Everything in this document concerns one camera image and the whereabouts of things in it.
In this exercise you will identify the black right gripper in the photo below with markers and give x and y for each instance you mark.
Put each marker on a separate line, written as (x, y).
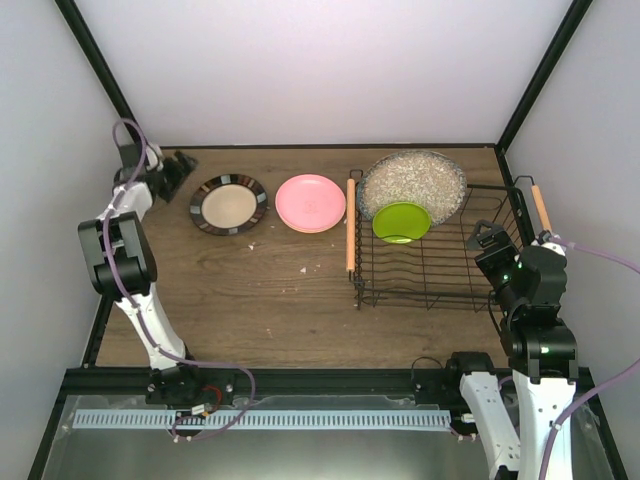
(497, 235)

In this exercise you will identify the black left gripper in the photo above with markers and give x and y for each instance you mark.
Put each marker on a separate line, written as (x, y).
(179, 174)

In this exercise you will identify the glossy black plate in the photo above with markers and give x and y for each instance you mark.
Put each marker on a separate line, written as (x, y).
(216, 182)

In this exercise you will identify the pink plate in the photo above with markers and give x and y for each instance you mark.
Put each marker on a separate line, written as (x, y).
(310, 201)

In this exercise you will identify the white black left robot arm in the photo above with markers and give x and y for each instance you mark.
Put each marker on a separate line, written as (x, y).
(121, 264)

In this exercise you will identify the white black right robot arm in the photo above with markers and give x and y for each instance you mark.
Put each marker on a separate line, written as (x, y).
(527, 284)

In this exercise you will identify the speckled grey large plate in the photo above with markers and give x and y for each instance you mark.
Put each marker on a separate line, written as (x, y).
(426, 178)

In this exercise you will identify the green plate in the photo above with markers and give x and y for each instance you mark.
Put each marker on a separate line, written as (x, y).
(401, 223)

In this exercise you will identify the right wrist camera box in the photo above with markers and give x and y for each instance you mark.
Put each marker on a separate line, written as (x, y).
(553, 242)

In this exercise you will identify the black wire dish rack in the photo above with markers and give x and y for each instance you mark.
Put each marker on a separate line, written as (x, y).
(437, 271)

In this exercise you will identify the right wooden rack handle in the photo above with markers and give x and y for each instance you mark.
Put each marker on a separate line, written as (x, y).
(541, 208)

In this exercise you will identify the wooden rack handle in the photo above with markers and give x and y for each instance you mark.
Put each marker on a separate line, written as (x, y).
(541, 208)
(351, 225)

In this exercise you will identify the left wooden rack handle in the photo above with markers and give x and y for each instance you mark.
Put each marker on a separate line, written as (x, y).
(351, 225)

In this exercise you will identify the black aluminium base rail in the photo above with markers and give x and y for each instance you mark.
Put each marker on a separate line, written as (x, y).
(426, 386)

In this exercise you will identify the black cage frame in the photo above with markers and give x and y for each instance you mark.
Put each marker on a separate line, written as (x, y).
(81, 31)

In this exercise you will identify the white slotted cable duct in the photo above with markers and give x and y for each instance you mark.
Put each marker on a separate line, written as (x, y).
(410, 420)

